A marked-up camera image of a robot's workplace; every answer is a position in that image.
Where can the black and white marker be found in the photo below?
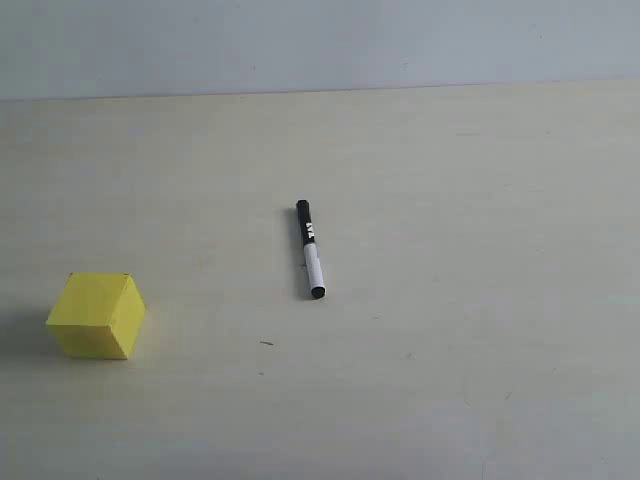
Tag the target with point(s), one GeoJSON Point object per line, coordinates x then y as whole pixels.
{"type": "Point", "coordinates": [310, 252]}

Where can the yellow cube block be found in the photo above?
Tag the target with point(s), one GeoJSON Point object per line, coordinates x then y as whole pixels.
{"type": "Point", "coordinates": [97, 316]}

